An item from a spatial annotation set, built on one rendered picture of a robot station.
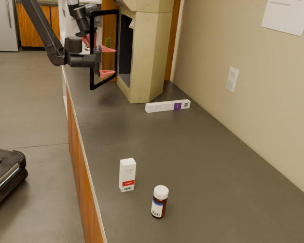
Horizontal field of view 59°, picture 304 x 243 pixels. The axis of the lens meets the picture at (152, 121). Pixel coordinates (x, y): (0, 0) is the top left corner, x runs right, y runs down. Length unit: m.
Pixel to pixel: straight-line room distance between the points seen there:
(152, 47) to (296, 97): 0.71
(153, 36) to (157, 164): 0.68
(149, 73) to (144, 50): 0.13
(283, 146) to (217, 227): 0.48
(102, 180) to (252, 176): 0.55
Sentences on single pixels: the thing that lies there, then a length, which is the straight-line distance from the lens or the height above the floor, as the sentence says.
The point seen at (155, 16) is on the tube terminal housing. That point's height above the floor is 1.40.
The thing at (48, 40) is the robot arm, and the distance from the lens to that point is 1.26.
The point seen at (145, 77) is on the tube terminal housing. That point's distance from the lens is 1.45.
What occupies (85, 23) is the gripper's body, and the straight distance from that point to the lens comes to 1.51.
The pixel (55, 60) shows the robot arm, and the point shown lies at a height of 1.20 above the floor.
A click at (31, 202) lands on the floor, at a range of 2.28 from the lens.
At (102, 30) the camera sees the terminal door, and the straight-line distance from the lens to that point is 1.50.
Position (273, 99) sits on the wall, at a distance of 1.19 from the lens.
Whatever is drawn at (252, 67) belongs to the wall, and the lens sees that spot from 1.28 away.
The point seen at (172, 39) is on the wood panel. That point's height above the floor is 1.22.
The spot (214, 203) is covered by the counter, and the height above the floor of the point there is 0.94.
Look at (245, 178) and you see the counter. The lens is 1.06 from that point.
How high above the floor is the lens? 1.53
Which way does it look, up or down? 27 degrees down
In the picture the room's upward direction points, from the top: 7 degrees clockwise
